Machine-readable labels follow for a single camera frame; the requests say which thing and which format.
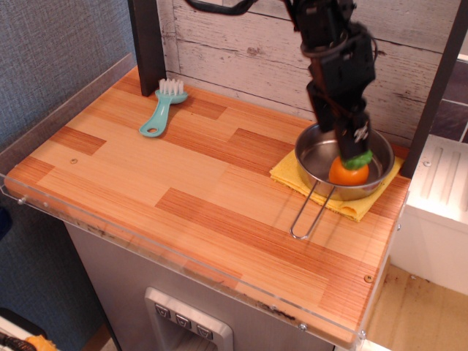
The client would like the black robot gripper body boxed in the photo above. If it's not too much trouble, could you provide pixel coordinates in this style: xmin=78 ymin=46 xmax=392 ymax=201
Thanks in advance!
xmin=300 ymin=21 xmax=375 ymax=116

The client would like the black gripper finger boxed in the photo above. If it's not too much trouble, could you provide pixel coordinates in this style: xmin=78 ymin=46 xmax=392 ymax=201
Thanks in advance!
xmin=306 ymin=82 xmax=341 ymax=132
xmin=334 ymin=110 xmax=371 ymax=159

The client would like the orange toy fruit green top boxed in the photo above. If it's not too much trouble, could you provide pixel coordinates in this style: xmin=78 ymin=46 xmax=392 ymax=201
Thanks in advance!
xmin=328 ymin=150 xmax=373 ymax=186

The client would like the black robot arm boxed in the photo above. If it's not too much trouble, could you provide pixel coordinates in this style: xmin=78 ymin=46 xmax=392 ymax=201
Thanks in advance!
xmin=287 ymin=1 xmax=377 ymax=162

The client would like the stainless steel pan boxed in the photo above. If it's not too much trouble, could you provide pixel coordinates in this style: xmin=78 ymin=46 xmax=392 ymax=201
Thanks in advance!
xmin=290 ymin=125 xmax=395 ymax=240

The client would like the yellow folded cloth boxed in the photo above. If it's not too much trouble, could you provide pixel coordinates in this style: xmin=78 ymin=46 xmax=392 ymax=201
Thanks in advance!
xmin=270 ymin=151 xmax=404 ymax=222

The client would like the white toy sink unit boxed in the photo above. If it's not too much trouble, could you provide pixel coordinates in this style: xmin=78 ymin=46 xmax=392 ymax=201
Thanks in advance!
xmin=390 ymin=135 xmax=467 ymax=294

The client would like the teal dish brush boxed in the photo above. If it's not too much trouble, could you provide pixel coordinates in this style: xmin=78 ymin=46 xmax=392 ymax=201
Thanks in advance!
xmin=139 ymin=79 xmax=188 ymax=137

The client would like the clear acrylic front guard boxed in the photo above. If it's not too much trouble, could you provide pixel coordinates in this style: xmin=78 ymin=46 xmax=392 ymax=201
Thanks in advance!
xmin=4 ymin=168 xmax=372 ymax=349

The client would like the clear acrylic guard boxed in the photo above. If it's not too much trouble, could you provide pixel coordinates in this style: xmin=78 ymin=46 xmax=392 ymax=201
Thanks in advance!
xmin=1 ymin=53 xmax=136 ymax=176
xmin=4 ymin=168 xmax=372 ymax=349

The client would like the silver water dispenser panel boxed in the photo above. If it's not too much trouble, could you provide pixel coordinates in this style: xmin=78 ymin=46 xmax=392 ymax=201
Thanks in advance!
xmin=144 ymin=287 xmax=234 ymax=350

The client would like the grey toy fridge cabinet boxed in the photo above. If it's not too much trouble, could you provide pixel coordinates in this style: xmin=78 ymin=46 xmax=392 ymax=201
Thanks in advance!
xmin=66 ymin=224 xmax=334 ymax=350

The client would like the clear acrylic left guard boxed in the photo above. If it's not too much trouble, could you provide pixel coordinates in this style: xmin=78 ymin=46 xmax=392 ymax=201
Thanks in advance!
xmin=1 ymin=53 xmax=136 ymax=176

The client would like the yellow object at corner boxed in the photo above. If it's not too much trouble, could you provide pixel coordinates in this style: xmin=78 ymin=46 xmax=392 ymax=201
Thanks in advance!
xmin=25 ymin=335 xmax=58 ymax=351

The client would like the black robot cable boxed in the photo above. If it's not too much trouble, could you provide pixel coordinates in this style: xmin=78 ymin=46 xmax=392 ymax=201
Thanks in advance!
xmin=184 ymin=0 xmax=257 ymax=16

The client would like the dark right post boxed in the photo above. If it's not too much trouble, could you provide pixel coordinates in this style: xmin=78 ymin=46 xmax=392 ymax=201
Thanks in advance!
xmin=401 ymin=0 xmax=467 ymax=178

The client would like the dark post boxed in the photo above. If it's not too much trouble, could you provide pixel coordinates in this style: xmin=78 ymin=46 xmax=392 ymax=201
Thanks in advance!
xmin=127 ymin=0 xmax=166 ymax=97
xmin=401 ymin=0 xmax=467 ymax=178

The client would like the dark left post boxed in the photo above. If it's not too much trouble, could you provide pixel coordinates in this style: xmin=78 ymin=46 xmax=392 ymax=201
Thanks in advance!
xmin=127 ymin=0 xmax=166 ymax=97

